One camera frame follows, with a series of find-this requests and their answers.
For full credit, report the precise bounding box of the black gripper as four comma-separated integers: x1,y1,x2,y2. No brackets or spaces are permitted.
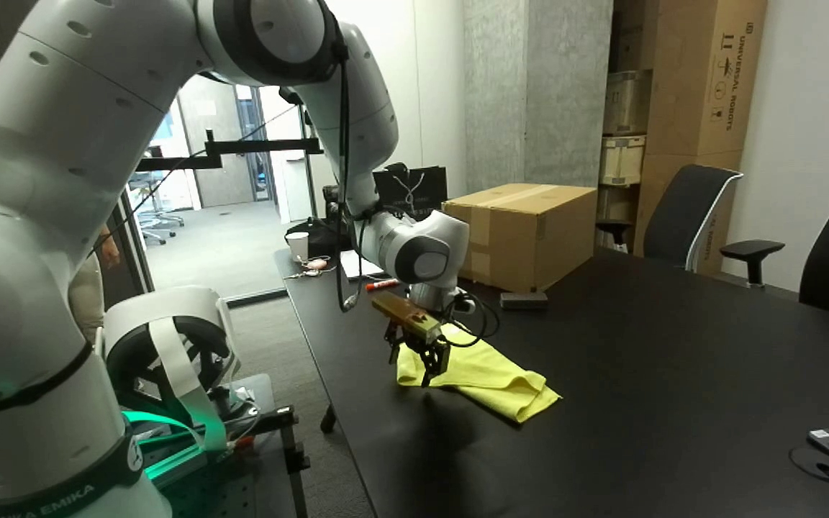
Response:
380,315,455,390

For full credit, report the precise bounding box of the yellow cloth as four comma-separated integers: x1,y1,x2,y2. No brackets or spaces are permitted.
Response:
395,323,563,425

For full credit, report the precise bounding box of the grey remote control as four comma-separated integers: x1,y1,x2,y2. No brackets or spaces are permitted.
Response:
498,291,552,314

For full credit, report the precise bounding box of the white paper sheet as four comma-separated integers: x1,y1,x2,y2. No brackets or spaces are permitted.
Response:
337,248,390,285

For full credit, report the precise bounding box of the black electronics equipment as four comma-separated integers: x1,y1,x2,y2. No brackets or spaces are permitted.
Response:
372,161,452,223

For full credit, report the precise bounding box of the white cup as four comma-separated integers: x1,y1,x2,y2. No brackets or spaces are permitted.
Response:
285,230,314,266

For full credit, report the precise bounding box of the black horizontal boom bar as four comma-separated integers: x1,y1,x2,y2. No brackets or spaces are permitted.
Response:
136,125,327,176

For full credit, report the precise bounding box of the small brown cardboard box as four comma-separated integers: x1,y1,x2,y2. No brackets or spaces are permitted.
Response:
602,66,652,137

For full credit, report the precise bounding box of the tall brown cardboard box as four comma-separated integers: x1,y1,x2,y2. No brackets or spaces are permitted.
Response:
613,0,772,259

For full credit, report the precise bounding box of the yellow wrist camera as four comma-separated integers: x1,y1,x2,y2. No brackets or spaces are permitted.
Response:
369,291,445,344

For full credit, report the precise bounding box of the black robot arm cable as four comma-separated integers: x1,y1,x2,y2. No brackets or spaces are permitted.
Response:
330,25,507,340

